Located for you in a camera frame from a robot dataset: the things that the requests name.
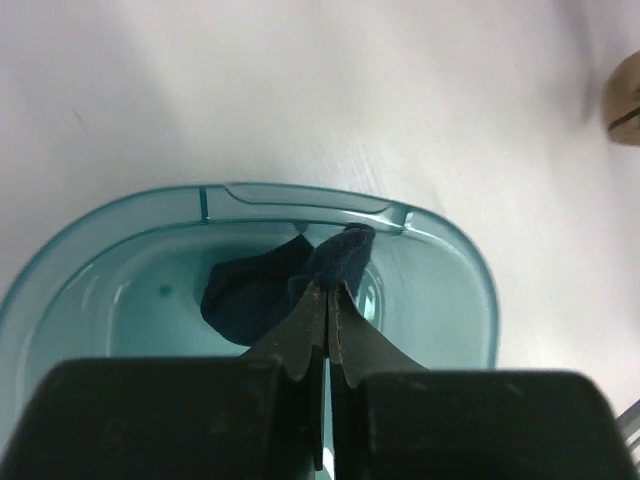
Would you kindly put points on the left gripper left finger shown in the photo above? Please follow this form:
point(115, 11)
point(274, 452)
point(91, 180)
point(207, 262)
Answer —
point(255, 416)

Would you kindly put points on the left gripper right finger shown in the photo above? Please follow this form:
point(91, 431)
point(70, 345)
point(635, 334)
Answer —
point(394, 419)

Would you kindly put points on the teal plastic basket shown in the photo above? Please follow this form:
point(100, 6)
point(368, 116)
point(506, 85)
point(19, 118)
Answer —
point(126, 281)

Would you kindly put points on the brown checkered sock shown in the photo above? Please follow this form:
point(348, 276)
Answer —
point(620, 102)

